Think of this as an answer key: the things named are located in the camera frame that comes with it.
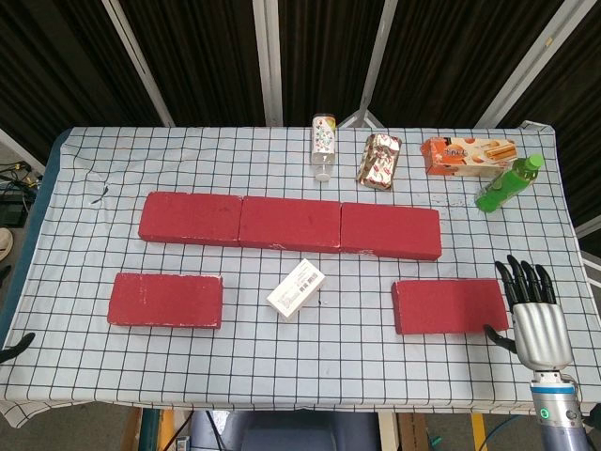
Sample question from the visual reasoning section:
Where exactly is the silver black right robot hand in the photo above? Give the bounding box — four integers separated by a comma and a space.
483, 255, 574, 373

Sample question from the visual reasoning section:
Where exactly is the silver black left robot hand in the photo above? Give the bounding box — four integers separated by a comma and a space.
0, 332, 37, 364

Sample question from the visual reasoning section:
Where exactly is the red foam brick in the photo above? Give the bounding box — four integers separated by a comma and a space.
339, 201, 443, 262
138, 191, 244, 248
238, 195, 343, 254
106, 272, 224, 330
392, 277, 511, 335

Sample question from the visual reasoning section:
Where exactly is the blue-edged table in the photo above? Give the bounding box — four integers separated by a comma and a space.
0, 133, 163, 451

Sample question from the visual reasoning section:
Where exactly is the black equipment box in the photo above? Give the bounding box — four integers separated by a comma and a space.
0, 195, 38, 227

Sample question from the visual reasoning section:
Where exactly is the green drink bottle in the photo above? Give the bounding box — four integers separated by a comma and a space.
473, 153, 546, 214

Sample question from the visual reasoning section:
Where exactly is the orange biscuit box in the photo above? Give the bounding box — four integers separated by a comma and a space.
420, 136, 517, 178

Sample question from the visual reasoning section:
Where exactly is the gold foil snack pack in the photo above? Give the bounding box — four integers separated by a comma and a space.
355, 132, 404, 192

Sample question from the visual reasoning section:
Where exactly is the white black checkered tablecloth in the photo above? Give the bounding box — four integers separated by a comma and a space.
0, 120, 601, 428

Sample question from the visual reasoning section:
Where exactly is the white cardboard box with barcode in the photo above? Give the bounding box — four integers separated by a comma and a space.
266, 257, 327, 322

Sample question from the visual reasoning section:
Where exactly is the blue-grey robot torso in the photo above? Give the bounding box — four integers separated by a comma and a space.
190, 409, 381, 451

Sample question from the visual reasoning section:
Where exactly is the clear bottle with patterned label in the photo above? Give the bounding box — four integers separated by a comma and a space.
309, 113, 338, 182

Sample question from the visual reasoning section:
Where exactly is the white partition frame post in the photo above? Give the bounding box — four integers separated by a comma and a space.
252, 0, 285, 127
337, 0, 400, 129
100, 0, 176, 128
473, 0, 583, 129

